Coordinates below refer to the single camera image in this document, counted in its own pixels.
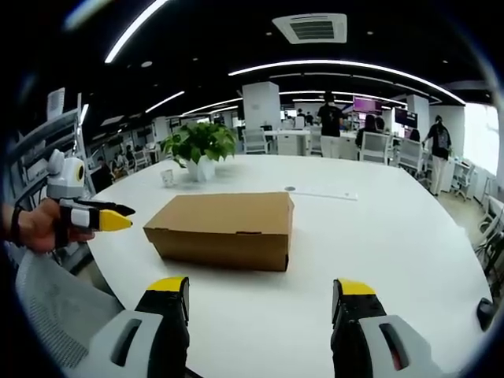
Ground white ceiling air vent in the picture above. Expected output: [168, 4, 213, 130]
[272, 13, 348, 45]

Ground purple wall screen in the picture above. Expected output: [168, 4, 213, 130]
[352, 95, 383, 114]

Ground white office chair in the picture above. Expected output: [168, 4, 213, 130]
[242, 128, 271, 155]
[393, 138, 427, 178]
[358, 131, 395, 164]

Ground grey mesh office chair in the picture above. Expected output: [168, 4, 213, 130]
[4, 239, 127, 375]

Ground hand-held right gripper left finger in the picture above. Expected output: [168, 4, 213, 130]
[74, 276, 191, 378]

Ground black wrist strap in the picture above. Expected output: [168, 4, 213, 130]
[9, 205, 24, 248]

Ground person's left hand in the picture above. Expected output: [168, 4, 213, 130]
[15, 196, 96, 253]

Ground black computer mouse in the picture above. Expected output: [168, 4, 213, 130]
[476, 297, 495, 332]

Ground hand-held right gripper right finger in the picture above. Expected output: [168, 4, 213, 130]
[330, 278, 454, 378]

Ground brown cardboard shoe box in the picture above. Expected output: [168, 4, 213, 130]
[143, 191, 296, 273]

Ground green potted plant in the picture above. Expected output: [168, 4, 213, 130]
[160, 120, 238, 183]

